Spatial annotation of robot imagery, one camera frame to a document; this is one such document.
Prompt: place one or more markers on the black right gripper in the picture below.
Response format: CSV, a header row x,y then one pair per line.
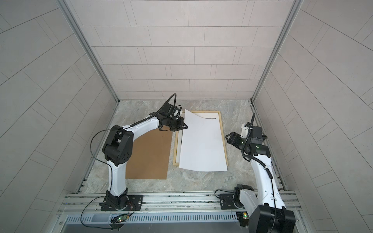
x,y
234,138

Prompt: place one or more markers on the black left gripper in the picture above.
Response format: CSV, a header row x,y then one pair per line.
x,y
178,126

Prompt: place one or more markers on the landscape photo print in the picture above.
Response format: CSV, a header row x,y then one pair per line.
x,y
202,147

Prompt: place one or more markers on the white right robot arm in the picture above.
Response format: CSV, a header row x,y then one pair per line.
x,y
260,209

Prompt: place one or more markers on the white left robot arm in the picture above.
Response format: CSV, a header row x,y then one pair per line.
x,y
118,149

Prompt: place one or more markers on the brown cardboard backing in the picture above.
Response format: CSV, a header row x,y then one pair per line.
x,y
150,157

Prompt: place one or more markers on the left green circuit board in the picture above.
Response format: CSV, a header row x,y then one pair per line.
x,y
120,219

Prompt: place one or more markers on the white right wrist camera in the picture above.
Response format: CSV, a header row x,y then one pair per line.
x,y
246,129

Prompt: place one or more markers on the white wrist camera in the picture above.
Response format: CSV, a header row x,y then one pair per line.
x,y
177,112
246,129

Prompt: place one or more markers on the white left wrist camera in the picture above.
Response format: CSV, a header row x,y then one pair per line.
x,y
177,112

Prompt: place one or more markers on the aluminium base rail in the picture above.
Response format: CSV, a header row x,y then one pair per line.
x,y
159,207

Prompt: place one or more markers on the aluminium corner post right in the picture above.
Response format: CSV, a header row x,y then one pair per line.
x,y
282,36

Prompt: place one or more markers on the aluminium corner post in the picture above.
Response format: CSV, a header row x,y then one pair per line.
x,y
282,36
85,45

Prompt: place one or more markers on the aluminium corner post left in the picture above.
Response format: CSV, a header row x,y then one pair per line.
x,y
85,45

